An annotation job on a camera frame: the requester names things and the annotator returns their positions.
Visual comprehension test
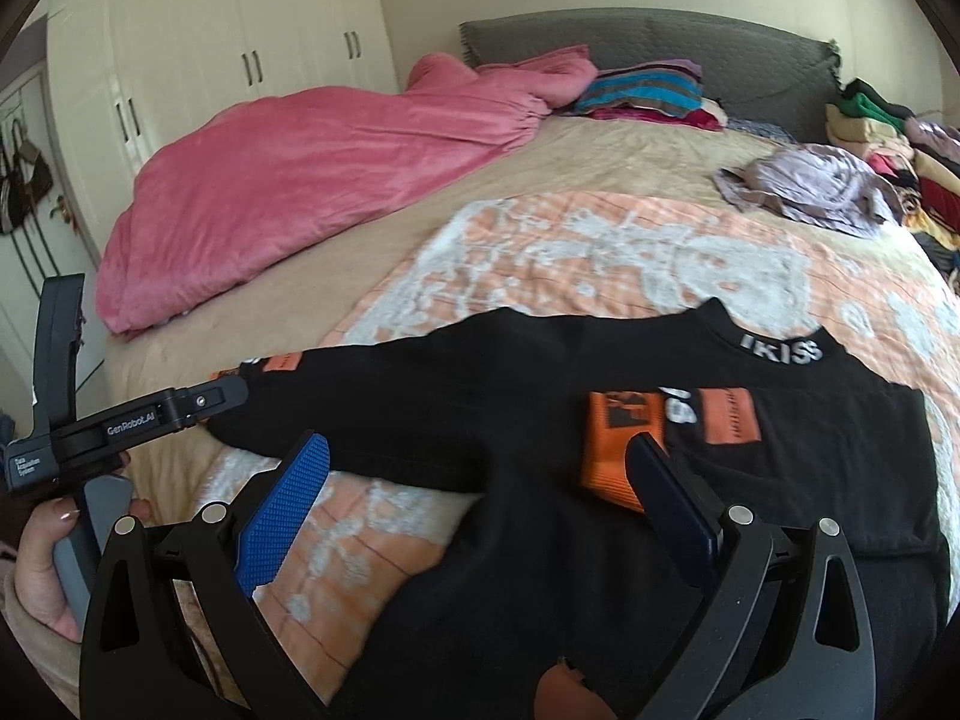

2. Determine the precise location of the black long-sleeve shirt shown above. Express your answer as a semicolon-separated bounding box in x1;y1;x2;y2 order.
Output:
206;299;950;718

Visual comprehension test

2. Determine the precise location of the pile of folded clothes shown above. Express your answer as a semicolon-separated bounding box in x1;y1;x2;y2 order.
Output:
825;78;958;291

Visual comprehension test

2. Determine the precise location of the left hand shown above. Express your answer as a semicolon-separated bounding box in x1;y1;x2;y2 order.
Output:
13;496;82;642

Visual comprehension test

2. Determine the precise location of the tan fleece sleeve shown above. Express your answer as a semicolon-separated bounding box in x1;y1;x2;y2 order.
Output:
2;569;80;718

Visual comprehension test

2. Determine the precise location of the beige bed sheet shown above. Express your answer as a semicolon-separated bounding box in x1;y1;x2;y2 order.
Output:
104;112;932;527

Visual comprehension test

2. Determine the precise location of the pink duvet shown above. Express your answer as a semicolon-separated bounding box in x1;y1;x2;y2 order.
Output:
94;46;597;335

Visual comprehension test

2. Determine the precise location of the orange white tufted blanket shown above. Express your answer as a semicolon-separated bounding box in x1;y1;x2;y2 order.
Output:
200;192;958;718

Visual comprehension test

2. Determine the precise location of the lilac crumpled garment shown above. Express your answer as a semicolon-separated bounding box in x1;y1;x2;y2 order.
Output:
713;145;903;239

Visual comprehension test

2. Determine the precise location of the cream built-in wardrobe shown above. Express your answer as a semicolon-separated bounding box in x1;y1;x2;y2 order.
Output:
47;0;397;249

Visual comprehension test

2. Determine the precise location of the striped colourful pillow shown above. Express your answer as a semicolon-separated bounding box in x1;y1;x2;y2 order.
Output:
569;59;727;132

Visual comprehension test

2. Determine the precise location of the grey padded headboard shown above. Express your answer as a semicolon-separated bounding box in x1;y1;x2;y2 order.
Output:
459;7;841;143

